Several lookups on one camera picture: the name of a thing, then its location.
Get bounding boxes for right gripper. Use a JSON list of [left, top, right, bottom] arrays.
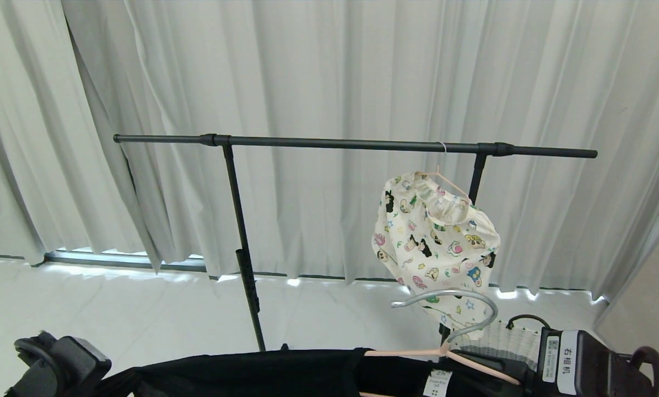
[[450, 328, 563, 397]]

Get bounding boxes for pink clothes hanger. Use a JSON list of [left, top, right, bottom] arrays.
[[434, 142, 472, 200], [360, 289, 521, 397]]

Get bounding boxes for cream printed garment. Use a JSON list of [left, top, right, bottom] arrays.
[[372, 172, 501, 340]]

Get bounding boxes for black garment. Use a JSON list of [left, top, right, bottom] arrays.
[[95, 347, 528, 397]]

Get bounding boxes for white laundry basket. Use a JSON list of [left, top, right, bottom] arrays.
[[455, 314, 552, 367]]

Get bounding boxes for black clothes rack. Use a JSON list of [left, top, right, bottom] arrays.
[[114, 134, 598, 353]]

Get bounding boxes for window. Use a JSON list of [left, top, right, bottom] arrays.
[[43, 248, 208, 273]]

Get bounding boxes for black cable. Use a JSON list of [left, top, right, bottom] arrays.
[[630, 346, 659, 397], [14, 332, 55, 364]]

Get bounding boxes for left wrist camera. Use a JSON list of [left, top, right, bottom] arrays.
[[7, 331, 112, 397]]

